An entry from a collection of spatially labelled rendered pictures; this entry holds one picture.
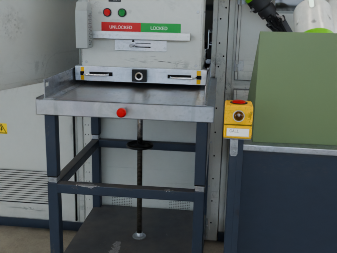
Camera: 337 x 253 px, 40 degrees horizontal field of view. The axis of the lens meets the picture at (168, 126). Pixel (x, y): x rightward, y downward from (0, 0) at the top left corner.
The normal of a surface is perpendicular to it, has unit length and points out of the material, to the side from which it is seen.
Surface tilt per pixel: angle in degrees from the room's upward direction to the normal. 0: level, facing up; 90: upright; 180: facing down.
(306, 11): 52
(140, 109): 90
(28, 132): 90
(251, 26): 90
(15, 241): 0
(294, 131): 90
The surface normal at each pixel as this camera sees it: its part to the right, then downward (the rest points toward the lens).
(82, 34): -0.11, 0.24
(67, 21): 0.90, 0.13
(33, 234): 0.02, -0.97
